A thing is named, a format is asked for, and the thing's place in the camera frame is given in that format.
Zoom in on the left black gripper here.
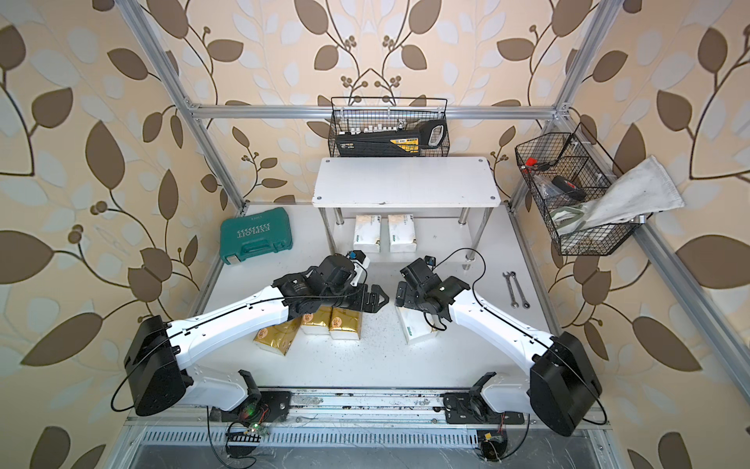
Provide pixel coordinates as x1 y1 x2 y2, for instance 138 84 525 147
323 287 396 319

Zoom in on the gold tissue pack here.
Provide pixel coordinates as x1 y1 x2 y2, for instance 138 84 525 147
300 306 332 335
253 318 302 356
329 308 363 341

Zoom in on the white tissue pack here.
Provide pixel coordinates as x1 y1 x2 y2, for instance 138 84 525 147
396 307 439 345
353 215 382 254
388 214 417 253

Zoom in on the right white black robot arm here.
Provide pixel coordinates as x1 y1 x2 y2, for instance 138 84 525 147
396 259 603 437

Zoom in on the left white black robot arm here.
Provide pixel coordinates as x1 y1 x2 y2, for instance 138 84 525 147
123 251 390 416

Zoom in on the white two-tier shelf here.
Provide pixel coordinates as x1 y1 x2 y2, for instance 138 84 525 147
312 156 501 269

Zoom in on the silver wrench left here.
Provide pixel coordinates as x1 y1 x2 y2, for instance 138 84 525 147
502 273 519 309

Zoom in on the silver wrench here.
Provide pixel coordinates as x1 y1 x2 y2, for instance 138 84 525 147
502 273 519 309
510 271 530 309

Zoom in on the silver wrench right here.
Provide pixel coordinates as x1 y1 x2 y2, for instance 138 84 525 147
510 271 530 309

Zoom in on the green plastic tool case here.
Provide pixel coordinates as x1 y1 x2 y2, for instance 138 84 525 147
220 207 293 265

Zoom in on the black yellow tool box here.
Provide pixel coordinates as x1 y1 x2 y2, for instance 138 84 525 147
329 119 450 158

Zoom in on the white cloth rag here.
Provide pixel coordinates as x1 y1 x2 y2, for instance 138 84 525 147
550 156 685 235

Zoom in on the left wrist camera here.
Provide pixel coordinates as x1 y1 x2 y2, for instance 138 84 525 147
346 250 370 271

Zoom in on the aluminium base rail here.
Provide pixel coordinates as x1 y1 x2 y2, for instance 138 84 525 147
125 386 613 451

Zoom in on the red handled tool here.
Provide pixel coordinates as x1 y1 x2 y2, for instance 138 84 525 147
523 158 553 174

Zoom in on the black wire basket rear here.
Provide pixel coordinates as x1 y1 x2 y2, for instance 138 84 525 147
328 95 447 148

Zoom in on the black wire basket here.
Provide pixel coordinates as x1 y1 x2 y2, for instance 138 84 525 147
328 95 447 148
515 123 648 256

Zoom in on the black wire basket right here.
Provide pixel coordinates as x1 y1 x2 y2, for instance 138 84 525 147
515 123 648 256

